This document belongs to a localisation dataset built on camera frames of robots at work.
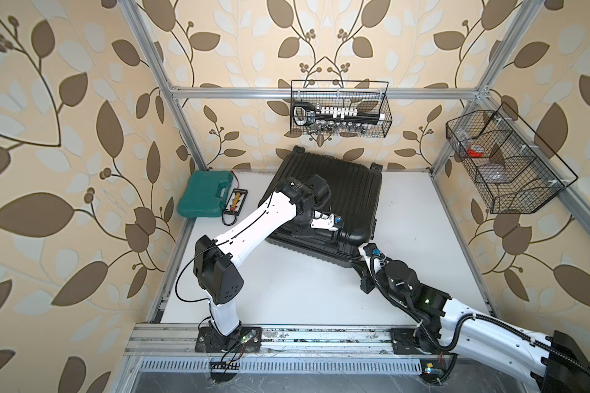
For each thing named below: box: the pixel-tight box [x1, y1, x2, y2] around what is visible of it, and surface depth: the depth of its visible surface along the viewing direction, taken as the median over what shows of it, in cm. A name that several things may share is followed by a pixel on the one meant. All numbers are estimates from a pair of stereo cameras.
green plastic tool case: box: [177, 170, 234, 218], surface depth 110 cm
